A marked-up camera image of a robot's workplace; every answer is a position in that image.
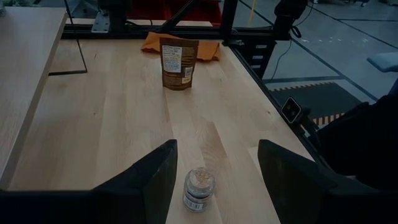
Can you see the folded orange cloth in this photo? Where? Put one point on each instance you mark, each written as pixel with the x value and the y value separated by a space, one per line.
pixel 208 51

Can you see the red cabinet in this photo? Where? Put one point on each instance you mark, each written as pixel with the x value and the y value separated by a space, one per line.
pixel 149 12

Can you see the black chair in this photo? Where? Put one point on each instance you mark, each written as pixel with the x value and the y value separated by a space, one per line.
pixel 360 140

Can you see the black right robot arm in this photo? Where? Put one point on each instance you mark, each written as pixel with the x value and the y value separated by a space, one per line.
pixel 118 12

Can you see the blue chair seat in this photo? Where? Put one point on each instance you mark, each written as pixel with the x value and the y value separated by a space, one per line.
pixel 384 60

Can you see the table-level camera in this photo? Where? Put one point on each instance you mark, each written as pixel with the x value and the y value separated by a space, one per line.
pixel 291 110

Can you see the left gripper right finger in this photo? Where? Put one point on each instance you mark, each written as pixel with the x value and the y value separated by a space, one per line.
pixel 298 193

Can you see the small cork lid glass jar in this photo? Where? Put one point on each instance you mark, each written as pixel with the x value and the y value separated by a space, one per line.
pixel 199 189

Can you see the black striped floor mat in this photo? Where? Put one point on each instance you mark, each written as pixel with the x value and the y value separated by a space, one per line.
pixel 317 99

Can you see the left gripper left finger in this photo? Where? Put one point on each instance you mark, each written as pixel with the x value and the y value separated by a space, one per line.
pixel 140 193

